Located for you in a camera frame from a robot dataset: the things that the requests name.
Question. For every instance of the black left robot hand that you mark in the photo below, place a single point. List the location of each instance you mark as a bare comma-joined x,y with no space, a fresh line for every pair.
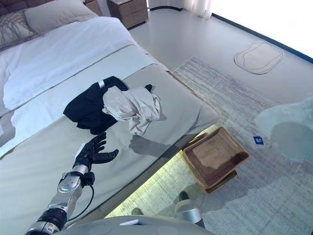
91,154

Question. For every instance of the black garment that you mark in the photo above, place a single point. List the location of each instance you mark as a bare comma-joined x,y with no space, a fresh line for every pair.
90,107

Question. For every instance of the beige garment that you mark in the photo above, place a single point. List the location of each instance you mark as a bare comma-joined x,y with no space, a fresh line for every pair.
132,105

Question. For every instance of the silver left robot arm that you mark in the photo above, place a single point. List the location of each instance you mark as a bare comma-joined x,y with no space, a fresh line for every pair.
66,191

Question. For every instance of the taupe bed cover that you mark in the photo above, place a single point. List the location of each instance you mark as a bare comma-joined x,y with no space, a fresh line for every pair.
61,151

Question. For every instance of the beige upholstered bed base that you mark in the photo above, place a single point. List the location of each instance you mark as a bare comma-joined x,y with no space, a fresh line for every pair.
146,181

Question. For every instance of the white textured bed blanket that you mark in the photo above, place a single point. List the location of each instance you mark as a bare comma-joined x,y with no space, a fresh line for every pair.
61,95

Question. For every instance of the brown wicker basket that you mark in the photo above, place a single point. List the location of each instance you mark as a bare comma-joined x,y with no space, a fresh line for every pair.
215,156

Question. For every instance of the grey robot torso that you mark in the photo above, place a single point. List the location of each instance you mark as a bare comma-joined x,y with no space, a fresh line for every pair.
122,228

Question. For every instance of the white duvet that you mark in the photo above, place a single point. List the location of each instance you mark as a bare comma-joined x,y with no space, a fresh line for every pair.
61,54

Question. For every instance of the silver right robot leg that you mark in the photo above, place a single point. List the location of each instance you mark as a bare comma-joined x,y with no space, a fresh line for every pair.
188,210

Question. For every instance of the plain beige pillow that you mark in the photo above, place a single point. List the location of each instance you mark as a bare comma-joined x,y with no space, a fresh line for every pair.
58,16

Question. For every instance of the brown wooden nightstand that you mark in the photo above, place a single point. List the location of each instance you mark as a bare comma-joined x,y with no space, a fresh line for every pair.
129,12

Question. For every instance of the grey line-patterned cushion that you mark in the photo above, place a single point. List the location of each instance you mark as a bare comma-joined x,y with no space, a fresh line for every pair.
13,29

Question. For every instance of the brown wooden side cabinet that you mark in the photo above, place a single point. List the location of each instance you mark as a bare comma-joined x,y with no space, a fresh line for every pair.
94,6

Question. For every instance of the grey striped area rug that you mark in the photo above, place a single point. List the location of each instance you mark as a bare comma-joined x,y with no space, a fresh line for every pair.
244,110

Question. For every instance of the black curved curtain base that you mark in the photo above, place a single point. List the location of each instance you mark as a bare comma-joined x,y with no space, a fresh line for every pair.
166,8

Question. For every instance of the small blue tag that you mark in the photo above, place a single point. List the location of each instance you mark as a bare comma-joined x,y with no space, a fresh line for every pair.
258,140

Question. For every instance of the brown tufted headboard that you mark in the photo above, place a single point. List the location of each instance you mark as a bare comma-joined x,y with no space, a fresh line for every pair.
12,6

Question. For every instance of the white sheer curtain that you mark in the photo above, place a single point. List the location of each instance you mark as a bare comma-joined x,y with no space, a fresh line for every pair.
198,7

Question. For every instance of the small beige outlined mat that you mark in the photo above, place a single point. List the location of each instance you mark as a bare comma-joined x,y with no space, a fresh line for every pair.
259,57

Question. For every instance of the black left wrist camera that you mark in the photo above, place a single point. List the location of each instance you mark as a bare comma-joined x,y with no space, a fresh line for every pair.
89,178

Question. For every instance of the black window floor rail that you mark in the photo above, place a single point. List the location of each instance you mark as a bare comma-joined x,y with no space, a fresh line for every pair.
256,31

